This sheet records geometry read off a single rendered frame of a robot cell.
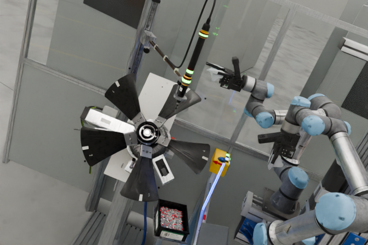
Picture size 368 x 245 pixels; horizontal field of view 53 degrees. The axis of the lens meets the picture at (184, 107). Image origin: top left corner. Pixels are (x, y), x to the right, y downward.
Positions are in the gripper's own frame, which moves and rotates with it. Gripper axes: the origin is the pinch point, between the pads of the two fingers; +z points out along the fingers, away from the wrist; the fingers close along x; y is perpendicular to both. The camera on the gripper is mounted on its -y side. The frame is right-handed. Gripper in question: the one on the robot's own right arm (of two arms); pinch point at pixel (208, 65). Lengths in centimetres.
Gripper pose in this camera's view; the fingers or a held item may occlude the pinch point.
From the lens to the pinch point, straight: 183.2
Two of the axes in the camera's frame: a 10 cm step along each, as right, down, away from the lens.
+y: -3.3, 8.6, 3.9
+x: 0.2, -4.1, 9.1
